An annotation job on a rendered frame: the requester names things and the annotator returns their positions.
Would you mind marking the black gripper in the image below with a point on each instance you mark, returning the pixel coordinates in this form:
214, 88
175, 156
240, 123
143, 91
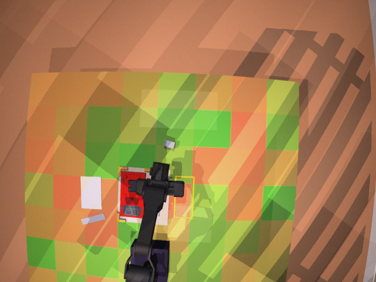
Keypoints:
175, 188

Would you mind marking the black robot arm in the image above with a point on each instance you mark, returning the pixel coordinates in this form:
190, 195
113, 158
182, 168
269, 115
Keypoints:
154, 194

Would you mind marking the grey flat bar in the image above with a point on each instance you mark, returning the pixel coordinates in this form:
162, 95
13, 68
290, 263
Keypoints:
93, 219

